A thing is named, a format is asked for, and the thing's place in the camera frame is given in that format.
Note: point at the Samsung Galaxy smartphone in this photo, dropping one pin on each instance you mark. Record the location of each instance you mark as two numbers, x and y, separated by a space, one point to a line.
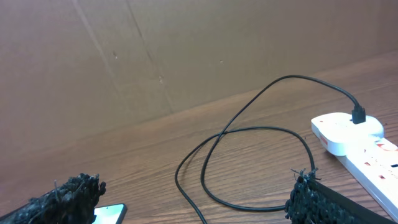
110 214

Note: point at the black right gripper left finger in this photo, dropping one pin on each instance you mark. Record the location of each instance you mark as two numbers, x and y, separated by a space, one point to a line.
73 202

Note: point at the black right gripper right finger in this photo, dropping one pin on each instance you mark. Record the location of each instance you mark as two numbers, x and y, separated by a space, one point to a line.
313 202

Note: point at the white power strip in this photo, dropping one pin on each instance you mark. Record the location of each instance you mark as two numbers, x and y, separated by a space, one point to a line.
375 168

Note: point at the white charger adapter plug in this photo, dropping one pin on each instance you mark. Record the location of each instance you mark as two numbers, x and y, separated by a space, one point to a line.
340 136

